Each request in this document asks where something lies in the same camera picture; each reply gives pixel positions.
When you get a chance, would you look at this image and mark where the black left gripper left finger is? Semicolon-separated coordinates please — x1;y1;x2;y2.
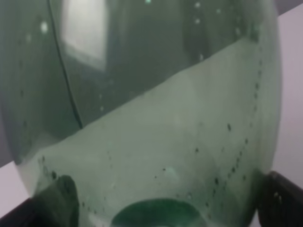
0;175;80;227

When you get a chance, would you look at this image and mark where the green transparent water bottle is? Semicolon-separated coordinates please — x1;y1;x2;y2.
0;0;281;227

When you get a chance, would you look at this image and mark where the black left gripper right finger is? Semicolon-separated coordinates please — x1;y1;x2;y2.
257;171;303;227

